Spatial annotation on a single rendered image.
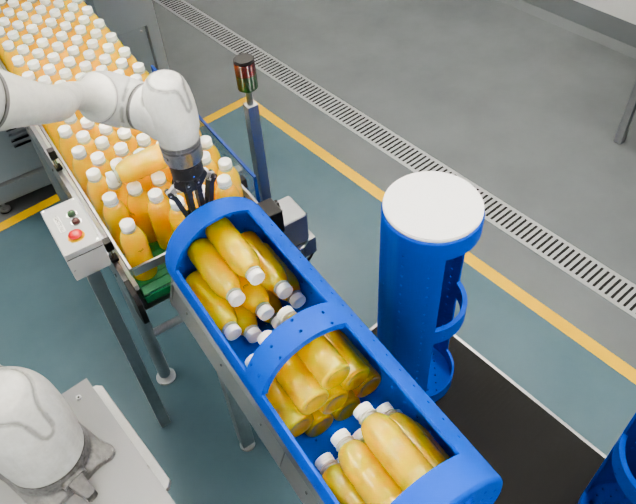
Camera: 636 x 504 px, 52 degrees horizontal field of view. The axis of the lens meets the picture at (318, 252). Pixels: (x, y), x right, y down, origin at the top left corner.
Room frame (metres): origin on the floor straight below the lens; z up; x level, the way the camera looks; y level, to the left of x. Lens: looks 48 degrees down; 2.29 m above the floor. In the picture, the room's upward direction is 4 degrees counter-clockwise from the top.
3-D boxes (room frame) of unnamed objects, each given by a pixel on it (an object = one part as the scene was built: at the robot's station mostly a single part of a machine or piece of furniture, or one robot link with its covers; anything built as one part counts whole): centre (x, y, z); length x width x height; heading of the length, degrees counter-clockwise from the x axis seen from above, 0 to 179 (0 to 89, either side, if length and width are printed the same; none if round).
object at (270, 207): (1.34, 0.14, 0.95); 0.10 x 0.07 x 0.10; 120
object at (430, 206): (1.27, -0.33, 1.03); 0.28 x 0.28 x 0.01
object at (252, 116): (1.71, 0.18, 0.55); 0.04 x 0.04 x 1.10; 30
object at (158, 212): (1.33, 0.43, 0.99); 0.07 x 0.07 x 0.19
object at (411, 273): (1.27, -0.33, 0.59); 0.28 x 0.28 x 0.88
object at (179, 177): (1.14, 0.28, 1.32); 0.08 x 0.07 x 0.09; 120
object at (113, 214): (1.33, 0.56, 0.99); 0.07 x 0.07 x 0.19
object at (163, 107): (1.15, 0.29, 1.50); 0.13 x 0.11 x 0.16; 61
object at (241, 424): (1.10, 0.32, 0.31); 0.06 x 0.06 x 0.63; 30
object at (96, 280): (1.23, 0.65, 0.50); 0.04 x 0.04 x 1.00; 30
